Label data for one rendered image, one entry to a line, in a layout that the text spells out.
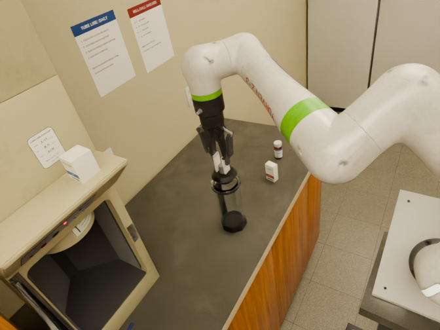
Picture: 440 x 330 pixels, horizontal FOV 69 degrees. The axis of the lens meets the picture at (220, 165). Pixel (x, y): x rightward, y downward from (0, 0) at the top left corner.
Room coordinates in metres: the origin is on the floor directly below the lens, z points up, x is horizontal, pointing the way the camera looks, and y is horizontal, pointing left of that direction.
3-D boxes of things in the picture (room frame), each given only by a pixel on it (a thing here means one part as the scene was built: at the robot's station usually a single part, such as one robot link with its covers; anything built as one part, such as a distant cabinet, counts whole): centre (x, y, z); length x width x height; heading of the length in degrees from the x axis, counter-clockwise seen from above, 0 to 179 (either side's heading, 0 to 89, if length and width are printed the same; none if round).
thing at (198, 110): (0.87, 0.00, 1.48); 0.12 x 0.09 x 0.06; 141
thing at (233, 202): (0.87, -0.01, 1.06); 0.11 x 0.11 x 0.21
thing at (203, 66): (0.87, -0.01, 1.58); 0.13 x 0.11 x 0.14; 104
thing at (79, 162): (0.60, 0.30, 1.54); 0.05 x 0.05 x 0.06; 47
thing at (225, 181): (0.87, -0.01, 1.21); 0.09 x 0.09 x 0.07
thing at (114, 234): (0.65, 0.49, 1.19); 0.26 x 0.24 x 0.35; 141
